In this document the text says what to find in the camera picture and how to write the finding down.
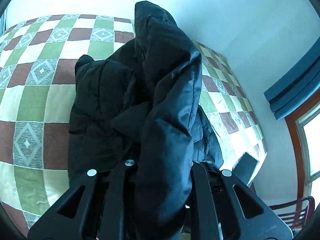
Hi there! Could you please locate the checkered patchwork bedspread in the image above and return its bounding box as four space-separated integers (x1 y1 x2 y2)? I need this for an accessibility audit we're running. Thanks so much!
1 14 267 234

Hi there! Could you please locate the blue curtain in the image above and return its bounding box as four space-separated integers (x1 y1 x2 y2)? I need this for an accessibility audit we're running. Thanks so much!
264 40 319 120

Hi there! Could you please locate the wooden window frame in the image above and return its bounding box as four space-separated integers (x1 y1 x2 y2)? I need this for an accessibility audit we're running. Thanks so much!
285 94 319 199

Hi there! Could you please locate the black puffer jacket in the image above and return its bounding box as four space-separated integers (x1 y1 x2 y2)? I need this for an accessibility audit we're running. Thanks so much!
68 1 223 239

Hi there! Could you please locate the dark wooden chair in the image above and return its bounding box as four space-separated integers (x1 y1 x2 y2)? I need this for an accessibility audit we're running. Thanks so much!
269 196 315 230

